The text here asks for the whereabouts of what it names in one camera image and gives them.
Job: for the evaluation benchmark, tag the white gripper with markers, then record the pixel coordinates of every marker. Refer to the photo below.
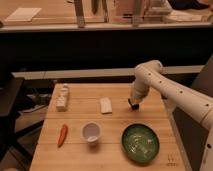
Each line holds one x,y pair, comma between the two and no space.
136,99

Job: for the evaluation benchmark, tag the black eraser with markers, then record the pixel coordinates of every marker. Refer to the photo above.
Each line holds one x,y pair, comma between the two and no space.
133,106

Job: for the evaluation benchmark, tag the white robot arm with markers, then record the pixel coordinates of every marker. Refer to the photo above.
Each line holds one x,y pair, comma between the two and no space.
197,105

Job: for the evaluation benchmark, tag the white rectangular block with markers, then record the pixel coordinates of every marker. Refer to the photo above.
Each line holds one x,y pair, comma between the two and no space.
105,105

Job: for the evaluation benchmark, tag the green plate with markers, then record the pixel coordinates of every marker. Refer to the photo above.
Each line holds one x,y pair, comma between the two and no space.
140,143

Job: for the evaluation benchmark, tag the white cup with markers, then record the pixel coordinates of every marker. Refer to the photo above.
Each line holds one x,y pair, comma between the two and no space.
91,133

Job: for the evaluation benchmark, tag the orange carrot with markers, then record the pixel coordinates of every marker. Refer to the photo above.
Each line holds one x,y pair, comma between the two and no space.
63,134

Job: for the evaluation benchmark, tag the white paper sheet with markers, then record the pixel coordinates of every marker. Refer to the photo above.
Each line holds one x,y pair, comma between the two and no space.
23,14

